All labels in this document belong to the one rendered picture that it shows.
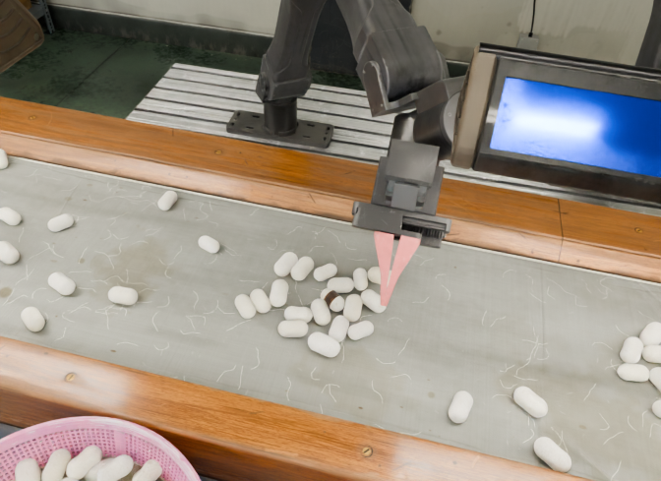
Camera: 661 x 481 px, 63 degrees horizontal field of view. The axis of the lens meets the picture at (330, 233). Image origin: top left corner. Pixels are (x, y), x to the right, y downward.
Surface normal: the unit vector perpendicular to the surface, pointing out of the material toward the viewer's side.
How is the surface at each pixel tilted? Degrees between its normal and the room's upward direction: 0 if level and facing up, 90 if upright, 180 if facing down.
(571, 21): 90
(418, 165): 40
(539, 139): 58
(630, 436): 0
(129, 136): 0
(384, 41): 24
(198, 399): 0
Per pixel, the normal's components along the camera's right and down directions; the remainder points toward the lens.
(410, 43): 0.22, -0.39
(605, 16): -0.20, 0.68
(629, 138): -0.16, 0.18
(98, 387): 0.06, -0.72
